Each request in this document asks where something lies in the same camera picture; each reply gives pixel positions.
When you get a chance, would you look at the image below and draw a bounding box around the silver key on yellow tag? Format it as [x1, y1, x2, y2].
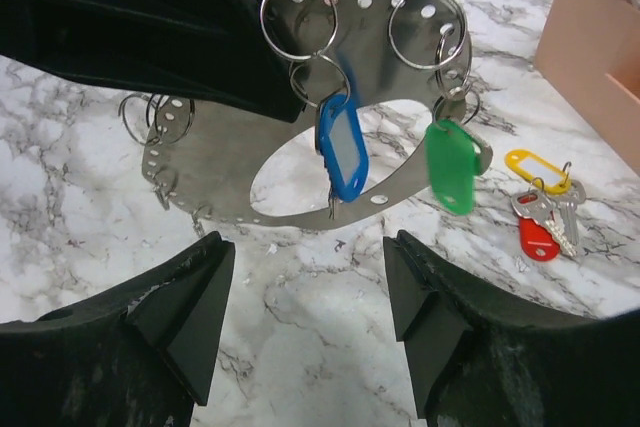
[556, 180, 586, 245]

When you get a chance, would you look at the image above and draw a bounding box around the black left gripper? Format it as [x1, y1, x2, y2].
[1, 0, 302, 122]

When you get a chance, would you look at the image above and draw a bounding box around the red key tag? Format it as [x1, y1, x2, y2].
[518, 217, 560, 262]

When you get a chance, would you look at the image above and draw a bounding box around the yellow key tag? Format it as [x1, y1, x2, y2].
[504, 149, 571, 195]

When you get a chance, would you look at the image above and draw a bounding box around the peach plastic file organizer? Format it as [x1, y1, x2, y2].
[534, 0, 639, 172]

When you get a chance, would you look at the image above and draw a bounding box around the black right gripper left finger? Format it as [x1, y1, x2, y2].
[1, 232, 235, 426]

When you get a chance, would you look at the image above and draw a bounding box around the blue key tag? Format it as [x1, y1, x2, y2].
[314, 93, 369, 220]

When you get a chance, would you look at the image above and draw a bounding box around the silver key on red tag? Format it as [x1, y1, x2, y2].
[511, 191, 578, 257]

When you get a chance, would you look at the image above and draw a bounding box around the green key tag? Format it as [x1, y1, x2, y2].
[424, 119, 493, 215]

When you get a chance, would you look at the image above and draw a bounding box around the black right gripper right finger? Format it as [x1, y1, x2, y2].
[383, 231, 639, 426]

